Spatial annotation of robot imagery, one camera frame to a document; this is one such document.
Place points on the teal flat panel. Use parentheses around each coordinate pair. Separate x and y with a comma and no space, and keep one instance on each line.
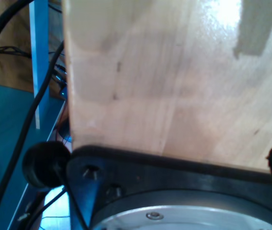
(3,115)

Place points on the light blue post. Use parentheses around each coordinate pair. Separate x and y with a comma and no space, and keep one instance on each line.
(39,60)

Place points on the black round knob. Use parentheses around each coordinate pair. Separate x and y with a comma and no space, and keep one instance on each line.
(44,165)

